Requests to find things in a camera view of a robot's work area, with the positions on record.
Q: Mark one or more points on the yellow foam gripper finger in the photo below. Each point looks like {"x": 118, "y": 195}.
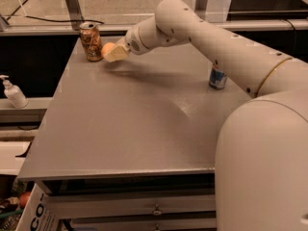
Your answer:
{"x": 118, "y": 52}

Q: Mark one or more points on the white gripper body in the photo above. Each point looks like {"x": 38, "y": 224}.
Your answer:
{"x": 133, "y": 41}

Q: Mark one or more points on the orange fruit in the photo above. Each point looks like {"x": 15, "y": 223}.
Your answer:
{"x": 107, "y": 47}

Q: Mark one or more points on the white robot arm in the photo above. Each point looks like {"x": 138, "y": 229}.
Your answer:
{"x": 261, "y": 164}

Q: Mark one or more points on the orange soda can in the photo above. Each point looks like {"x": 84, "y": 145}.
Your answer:
{"x": 91, "y": 41}

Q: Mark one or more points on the silver blue energy drink can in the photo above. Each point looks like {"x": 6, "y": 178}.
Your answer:
{"x": 217, "y": 78}

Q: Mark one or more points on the grey drawer cabinet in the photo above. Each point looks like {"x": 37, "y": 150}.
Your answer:
{"x": 130, "y": 146}

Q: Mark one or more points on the white pump lotion bottle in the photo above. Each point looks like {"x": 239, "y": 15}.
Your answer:
{"x": 13, "y": 93}

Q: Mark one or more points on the red round object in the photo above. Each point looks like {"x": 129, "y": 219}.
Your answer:
{"x": 23, "y": 199}

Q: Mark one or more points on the white cardboard box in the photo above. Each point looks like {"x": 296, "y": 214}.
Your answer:
{"x": 37, "y": 216}

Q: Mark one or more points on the metal railing frame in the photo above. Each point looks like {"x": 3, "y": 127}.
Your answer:
{"x": 62, "y": 17}

